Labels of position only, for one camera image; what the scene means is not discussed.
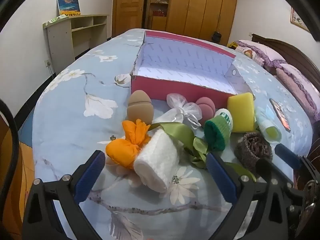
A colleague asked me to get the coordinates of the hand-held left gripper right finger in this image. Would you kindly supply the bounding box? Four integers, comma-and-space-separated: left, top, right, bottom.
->
205, 152, 298, 240

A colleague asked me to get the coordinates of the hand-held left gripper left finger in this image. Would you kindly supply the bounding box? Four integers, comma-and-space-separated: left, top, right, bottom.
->
22, 150, 107, 240

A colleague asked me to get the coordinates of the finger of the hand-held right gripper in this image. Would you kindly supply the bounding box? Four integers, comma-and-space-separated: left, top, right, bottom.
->
274, 144, 320, 180
255, 158, 294, 188

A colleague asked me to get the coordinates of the brown knit sock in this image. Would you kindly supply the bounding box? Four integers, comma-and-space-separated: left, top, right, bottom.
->
234, 132, 273, 173

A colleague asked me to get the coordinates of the orange cloth bundle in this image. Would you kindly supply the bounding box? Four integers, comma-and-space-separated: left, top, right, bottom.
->
105, 119, 153, 170

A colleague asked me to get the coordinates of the yellow sponge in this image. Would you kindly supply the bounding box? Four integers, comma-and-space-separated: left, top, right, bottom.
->
227, 92, 255, 133

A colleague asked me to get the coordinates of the green satin ribbon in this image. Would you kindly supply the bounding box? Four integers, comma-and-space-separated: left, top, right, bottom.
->
147, 122, 257, 182

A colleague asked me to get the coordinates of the white towel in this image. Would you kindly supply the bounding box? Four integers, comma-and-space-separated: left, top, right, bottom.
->
134, 129, 180, 193

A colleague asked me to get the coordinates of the white organza pouch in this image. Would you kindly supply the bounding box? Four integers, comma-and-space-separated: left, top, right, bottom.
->
151, 93, 202, 130

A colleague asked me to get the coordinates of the beige makeup sponge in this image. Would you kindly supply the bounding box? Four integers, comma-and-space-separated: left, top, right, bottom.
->
127, 91, 154, 125

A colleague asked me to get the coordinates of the pink cardboard box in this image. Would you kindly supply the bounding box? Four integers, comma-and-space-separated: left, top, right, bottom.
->
130, 29, 255, 103

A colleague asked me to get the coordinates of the smartphone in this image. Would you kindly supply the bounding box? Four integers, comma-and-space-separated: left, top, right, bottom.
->
269, 98, 292, 132

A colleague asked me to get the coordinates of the blue floral bed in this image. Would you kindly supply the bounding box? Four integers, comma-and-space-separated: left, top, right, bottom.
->
31, 27, 314, 240

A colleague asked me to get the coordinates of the pink ruffled pillow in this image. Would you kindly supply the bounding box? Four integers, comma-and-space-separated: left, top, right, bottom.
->
275, 64, 320, 125
236, 39, 288, 68

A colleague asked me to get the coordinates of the wooden bedside cabinet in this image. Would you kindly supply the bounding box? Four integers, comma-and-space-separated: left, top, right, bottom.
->
0, 116, 18, 230

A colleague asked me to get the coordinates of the pale green shelf desk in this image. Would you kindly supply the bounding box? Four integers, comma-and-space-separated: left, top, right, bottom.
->
42, 14, 109, 61

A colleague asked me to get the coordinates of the green book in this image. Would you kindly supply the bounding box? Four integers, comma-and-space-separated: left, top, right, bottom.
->
44, 15, 68, 25

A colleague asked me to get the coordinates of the wooden door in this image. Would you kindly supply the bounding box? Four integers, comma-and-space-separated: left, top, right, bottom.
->
112, 0, 147, 39

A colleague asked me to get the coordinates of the blue and yellow painting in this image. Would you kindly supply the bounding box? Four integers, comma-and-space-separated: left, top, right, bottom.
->
57, 0, 82, 16

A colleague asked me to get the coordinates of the wooden wardrobe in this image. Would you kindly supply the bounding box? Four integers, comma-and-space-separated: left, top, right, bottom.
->
144, 0, 239, 46

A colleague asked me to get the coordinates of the framed wall picture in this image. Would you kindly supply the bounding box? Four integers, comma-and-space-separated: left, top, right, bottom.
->
290, 6, 310, 33

